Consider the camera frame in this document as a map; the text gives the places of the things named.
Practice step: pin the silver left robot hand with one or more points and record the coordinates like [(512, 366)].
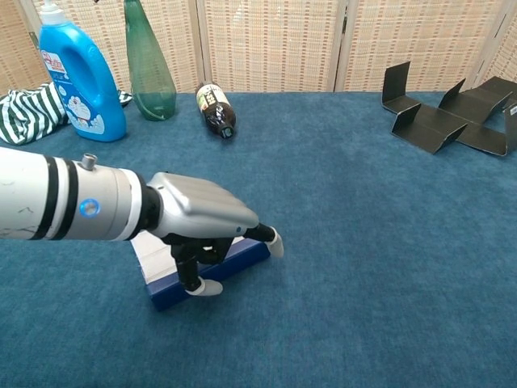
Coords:
[(202, 206)]

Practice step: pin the blue folding glasses case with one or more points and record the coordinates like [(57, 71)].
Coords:
[(169, 297)]

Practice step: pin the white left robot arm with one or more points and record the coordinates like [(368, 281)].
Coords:
[(40, 194)]

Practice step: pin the brown plastic drink bottle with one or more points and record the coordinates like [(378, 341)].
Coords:
[(216, 113)]

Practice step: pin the green transparent spray bottle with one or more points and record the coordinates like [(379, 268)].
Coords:
[(149, 81)]

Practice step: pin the blue laundry detergent bottle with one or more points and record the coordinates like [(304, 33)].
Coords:
[(93, 101)]

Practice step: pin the blue carpet table cover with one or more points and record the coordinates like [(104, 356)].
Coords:
[(363, 242)]

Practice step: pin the woven bamboo folding screen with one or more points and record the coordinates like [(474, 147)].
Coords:
[(266, 40)]

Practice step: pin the green white striped cloth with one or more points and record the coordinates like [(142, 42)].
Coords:
[(28, 117)]

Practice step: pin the black unfolded cardboard box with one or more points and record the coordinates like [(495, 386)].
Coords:
[(428, 125)]

